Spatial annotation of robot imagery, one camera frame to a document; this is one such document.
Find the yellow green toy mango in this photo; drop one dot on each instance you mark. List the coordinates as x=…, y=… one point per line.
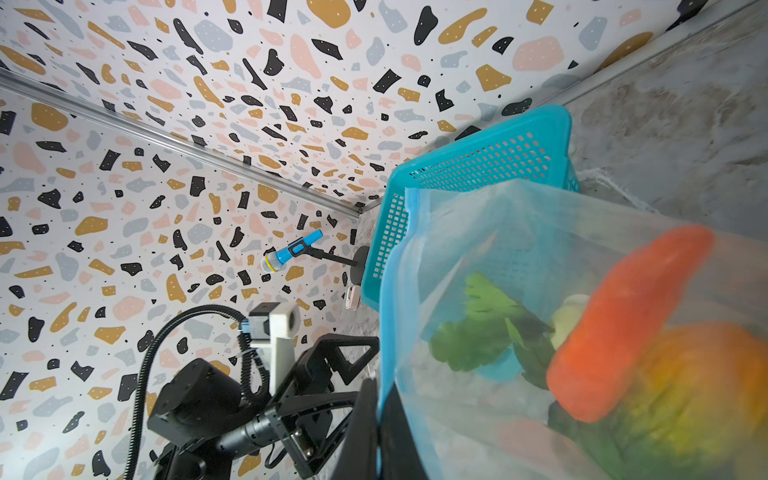
x=696, y=409

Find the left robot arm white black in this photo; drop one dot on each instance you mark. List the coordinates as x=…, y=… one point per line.
x=208, y=425

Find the orange toy carrot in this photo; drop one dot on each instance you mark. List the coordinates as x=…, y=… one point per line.
x=592, y=369

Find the clear zip top bag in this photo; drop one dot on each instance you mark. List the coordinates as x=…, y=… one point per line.
x=539, y=245

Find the green toy leaf vegetable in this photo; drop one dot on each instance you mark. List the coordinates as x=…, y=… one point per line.
x=497, y=334

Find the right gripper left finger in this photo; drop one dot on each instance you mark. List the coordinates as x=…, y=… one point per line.
x=358, y=457

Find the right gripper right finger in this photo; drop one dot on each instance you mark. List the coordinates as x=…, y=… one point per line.
x=399, y=458

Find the blue microphone on stand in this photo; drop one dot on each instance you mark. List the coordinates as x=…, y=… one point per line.
x=274, y=262

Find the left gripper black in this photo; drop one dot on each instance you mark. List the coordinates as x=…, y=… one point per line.
x=209, y=425

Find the teal plastic basket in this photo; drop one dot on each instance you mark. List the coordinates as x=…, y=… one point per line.
x=531, y=146

